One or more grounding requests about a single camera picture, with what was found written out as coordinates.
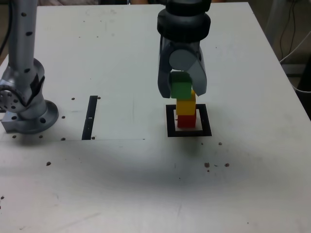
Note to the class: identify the black tape square outline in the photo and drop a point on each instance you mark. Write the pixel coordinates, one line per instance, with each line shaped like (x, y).
(170, 133)

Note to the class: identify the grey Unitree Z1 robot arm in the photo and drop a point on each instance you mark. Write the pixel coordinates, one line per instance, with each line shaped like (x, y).
(22, 60)

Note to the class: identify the green cube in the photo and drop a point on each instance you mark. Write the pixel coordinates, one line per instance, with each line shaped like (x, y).
(180, 88)

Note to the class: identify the red cube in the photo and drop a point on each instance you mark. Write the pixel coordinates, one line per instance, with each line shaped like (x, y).
(186, 121)

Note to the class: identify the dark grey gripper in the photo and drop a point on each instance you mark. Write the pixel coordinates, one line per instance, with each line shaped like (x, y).
(184, 44)

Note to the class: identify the yellow cube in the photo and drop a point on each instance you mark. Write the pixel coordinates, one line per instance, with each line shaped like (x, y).
(185, 106)

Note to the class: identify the black tape strip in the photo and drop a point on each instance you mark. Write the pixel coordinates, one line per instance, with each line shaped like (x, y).
(89, 116)

